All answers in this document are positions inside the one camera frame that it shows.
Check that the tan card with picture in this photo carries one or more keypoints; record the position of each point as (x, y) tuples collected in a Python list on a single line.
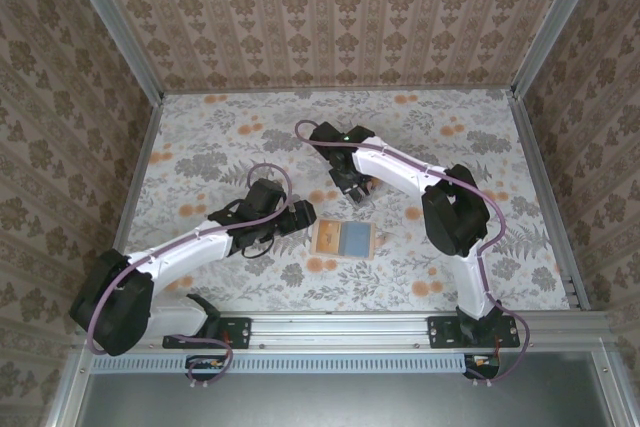
[(327, 237)]

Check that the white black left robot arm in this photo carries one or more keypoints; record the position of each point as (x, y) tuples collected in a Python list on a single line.
[(190, 252)]

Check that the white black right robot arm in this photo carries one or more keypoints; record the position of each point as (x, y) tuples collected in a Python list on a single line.
[(395, 169)]

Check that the floral patterned table cover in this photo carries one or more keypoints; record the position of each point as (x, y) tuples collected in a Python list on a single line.
[(225, 137)]

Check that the grey metal panel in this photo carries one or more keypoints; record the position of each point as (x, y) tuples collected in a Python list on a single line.
[(350, 402)]

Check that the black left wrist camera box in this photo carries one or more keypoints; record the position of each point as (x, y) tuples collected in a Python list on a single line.
[(267, 196)]

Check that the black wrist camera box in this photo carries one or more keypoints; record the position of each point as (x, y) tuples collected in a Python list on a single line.
[(267, 196), (327, 134)]

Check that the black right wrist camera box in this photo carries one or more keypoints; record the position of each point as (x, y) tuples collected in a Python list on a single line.
[(327, 134)]

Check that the thin aluminium frame beam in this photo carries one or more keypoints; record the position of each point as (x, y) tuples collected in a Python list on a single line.
[(350, 91)]

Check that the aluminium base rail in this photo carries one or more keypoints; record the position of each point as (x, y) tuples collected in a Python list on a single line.
[(340, 329)]

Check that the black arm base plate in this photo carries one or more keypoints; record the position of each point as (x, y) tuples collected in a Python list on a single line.
[(237, 332), (442, 332)]

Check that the aluminium side frame beam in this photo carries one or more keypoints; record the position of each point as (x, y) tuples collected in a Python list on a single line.
[(137, 177), (538, 167)]

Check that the aluminium frame post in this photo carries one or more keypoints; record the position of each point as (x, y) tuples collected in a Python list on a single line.
[(114, 22), (555, 22)]

